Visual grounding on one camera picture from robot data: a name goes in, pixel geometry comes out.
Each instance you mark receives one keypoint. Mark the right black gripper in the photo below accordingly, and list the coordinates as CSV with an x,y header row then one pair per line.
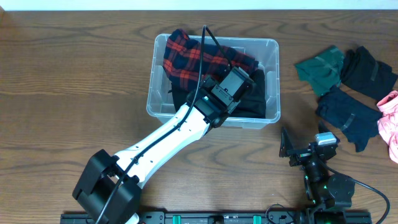
x,y
287,150

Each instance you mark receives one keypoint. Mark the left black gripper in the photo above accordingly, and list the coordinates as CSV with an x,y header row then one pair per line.
x,y
252,86

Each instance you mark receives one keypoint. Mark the black garment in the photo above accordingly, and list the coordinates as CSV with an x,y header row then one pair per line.
x,y
252,105
363,73

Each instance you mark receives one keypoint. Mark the red navy plaid garment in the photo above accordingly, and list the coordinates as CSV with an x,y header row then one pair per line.
x,y
185,58

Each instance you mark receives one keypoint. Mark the dark green garment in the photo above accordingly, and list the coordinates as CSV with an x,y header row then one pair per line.
x,y
323,70

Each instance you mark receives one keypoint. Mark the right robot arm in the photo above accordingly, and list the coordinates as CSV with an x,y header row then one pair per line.
x,y
330,194

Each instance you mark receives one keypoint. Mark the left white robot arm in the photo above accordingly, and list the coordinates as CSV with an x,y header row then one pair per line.
x,y
110,187

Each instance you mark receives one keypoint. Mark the dark navy folded garment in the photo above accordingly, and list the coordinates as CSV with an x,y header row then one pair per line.
x,y
355,120

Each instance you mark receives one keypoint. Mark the clear plastic storage bin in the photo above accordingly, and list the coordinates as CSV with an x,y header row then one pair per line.
x,y
266,51

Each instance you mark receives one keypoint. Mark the pink garment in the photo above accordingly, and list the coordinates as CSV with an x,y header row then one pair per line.
x,y
387,125

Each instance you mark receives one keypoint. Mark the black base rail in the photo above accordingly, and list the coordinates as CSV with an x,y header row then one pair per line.
x,y
272,216

